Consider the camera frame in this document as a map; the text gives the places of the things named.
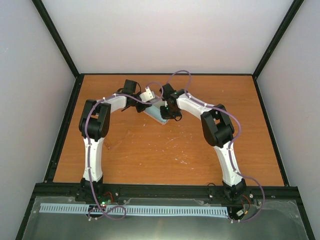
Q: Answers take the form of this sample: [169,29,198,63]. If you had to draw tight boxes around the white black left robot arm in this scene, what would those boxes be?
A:
[78,79,156,202]

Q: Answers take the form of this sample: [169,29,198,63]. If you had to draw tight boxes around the black enclosure frame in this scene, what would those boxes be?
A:
[16,0,315,240]

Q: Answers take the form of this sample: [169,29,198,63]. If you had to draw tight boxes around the pink glasses case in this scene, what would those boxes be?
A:
[143,100,169,125]

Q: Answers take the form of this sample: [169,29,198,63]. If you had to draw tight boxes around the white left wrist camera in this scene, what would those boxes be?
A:
[139,86,156,103]

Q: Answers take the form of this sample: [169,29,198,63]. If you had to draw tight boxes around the clear plastic front sheet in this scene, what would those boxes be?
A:
[23,197,308,240]

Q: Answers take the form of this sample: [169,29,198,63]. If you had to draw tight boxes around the light blue slotted cable duct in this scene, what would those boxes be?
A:
[38,203,228,218]

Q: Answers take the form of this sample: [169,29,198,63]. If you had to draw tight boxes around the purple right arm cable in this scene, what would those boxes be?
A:
[166,69,266,224]

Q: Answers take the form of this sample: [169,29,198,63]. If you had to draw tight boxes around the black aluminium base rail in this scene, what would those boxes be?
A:
[33,182,300,207]

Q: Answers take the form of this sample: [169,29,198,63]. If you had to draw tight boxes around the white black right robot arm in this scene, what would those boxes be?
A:
[159,83,247,202]

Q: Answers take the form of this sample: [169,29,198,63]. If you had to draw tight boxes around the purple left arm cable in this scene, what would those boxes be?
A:
[84,81,165,221]

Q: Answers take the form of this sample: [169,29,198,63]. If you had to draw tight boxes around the light blue cleaning cloth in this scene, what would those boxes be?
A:
[145,105,162,120]

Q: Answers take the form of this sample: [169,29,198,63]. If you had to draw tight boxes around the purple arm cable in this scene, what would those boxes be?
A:
[166,69,266,224]
[84,81,165,221]

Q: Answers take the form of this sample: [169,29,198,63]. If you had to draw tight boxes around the thin red frame sunglasses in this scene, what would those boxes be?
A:
[103,129,131,151]

